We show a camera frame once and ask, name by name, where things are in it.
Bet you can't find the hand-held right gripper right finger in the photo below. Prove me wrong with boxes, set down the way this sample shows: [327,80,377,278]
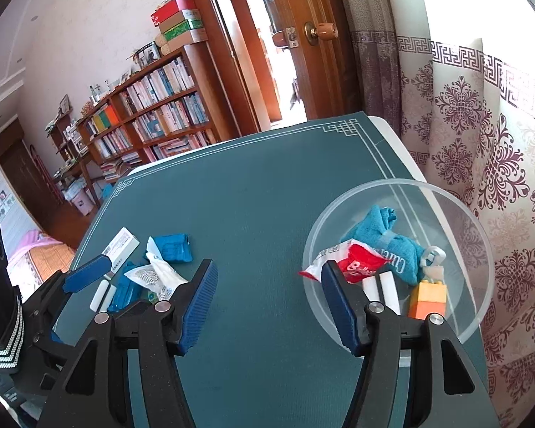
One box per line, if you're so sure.
[322,260,503,428]

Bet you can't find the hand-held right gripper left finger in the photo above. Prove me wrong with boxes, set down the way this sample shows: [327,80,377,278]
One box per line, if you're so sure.
[36,259,219,428]

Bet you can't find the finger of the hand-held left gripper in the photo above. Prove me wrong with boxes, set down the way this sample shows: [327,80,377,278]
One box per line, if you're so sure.
[27,314,92,366]
[21,254,113,322]

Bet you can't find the red snack packet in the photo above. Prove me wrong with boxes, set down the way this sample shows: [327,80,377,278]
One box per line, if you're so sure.
[299,239,386,284]

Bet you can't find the clear plastic bowl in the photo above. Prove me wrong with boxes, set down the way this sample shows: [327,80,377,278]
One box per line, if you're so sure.
[302,179,495,345]

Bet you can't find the white foam block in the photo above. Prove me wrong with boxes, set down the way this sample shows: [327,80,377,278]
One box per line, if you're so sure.
[362,272,402,315]
[90,279,117,312]

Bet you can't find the small blue packet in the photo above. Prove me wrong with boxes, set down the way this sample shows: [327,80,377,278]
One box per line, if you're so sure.
[108,272,144,313]

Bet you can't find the white plastic wrapper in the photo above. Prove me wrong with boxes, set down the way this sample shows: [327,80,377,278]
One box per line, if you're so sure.
[145,237,189,302]

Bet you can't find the white carton box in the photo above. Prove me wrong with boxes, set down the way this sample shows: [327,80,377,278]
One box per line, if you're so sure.
[103,227,141,262]

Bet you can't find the bed with pink blanket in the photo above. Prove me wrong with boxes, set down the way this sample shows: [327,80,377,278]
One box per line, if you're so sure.
[6,229,77,297]

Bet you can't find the clear printed wrapper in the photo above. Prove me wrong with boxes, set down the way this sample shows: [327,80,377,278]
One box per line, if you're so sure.
[124,264,165,289]

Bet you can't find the pink storage box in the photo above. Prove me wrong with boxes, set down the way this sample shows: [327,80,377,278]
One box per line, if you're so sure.
[65,178,95,217]

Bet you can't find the orange toy brick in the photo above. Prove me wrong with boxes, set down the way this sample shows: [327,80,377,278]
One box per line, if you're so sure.
[408,280,448,321]

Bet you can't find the teal cloth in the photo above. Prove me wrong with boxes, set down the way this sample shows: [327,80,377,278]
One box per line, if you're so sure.
[341,205,427,286]

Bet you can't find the white plastic clip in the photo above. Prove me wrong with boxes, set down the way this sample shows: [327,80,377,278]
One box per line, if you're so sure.
[419,246,448,282]

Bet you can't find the dark green table mat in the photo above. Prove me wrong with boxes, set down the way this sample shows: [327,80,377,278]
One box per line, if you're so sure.
[53,116,501,428]

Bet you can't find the pile of books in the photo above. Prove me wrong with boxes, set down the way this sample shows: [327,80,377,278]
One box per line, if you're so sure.
[100,152,143,184]

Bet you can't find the wooden wardrobe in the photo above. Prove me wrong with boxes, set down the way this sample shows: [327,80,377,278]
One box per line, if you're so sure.
[0,120,64,215]

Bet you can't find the small wooden shelf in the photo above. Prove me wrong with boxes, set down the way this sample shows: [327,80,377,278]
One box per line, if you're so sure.
[45,107,100,207]

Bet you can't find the rows of books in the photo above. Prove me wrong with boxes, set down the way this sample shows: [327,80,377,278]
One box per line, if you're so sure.
[82,57,217,165]

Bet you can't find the white floral curtain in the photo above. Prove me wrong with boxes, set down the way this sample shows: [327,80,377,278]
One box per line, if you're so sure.
[394,36,535,428]

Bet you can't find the wooden bookcase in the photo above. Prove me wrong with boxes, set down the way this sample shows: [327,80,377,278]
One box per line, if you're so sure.
[75,44,251,175]

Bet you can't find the wooden door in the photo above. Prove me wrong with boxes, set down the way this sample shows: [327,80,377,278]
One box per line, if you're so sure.
[256,0,363,122]

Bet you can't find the grey patterned curtain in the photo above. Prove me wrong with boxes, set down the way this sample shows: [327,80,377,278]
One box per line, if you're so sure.
[330,0,403,137]

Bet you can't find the beige box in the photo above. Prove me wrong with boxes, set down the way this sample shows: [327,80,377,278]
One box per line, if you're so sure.
[155,29,208,57]

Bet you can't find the green box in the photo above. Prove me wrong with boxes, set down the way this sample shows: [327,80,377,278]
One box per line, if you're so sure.
[158,19,205,35]

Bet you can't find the red box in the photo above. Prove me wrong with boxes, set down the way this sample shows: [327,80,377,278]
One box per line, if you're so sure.
[151,0,199,28]

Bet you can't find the brown door knob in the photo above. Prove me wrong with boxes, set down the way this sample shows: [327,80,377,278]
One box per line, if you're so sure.
[304,21,340,46]

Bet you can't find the photo frame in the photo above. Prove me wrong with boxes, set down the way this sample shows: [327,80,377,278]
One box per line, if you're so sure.
[127,41,161,72]

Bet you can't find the wooden door frame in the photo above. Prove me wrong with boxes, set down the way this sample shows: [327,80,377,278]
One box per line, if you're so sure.
[178,0,275,140]

